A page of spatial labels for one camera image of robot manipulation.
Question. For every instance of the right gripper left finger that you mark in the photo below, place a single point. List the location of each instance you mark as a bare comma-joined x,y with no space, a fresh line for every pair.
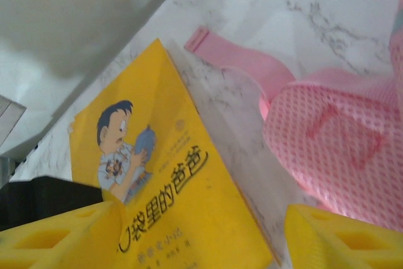
56,243

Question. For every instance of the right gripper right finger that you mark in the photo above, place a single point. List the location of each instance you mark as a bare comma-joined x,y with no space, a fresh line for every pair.
346,247

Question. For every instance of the pink school backpack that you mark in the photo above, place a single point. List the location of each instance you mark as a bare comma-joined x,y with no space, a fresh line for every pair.
330,143

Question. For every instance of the yellow cartoon paperback book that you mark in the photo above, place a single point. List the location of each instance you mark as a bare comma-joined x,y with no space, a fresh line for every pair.
176,187

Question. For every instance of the aluminium side rail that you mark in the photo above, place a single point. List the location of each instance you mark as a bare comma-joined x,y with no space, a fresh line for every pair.
9,124

